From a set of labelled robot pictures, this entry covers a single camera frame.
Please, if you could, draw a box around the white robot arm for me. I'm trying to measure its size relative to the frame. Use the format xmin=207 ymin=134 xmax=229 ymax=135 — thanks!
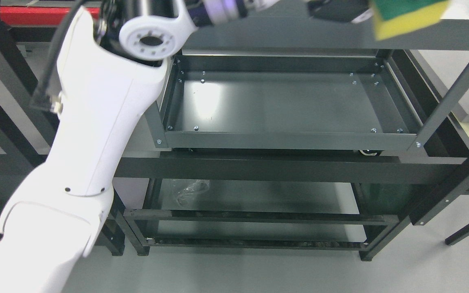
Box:
xmin=0 ymin=0 xmax=275 ymax=293

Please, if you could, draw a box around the black low frame rack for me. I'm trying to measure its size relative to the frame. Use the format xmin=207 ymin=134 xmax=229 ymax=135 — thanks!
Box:
xmin=0 ymin=15 xmax=469 ymax=261

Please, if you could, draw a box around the grey metal shelf cart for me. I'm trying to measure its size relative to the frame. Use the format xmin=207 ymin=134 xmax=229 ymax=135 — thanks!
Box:
xmin=144 ymin=0 xmax=469 ymax=153

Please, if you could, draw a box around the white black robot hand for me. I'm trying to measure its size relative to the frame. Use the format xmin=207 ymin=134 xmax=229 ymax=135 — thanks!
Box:
xmin=259 ymin=0 xmax=375 ymax=23

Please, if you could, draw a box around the green yellow sponge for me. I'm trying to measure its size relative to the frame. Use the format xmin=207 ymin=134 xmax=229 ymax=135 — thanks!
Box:
xmin=368 ymin=0 xmax=450 ymax=41

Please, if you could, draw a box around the red bar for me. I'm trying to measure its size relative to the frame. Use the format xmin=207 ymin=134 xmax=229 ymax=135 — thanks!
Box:
xmin=0 ymin=7 xmax=101 ymax=26

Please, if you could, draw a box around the clear plastic bag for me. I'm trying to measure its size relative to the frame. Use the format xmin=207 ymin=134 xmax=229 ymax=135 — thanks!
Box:
xmin=171 ymin=179 xmax=211 ymax=207

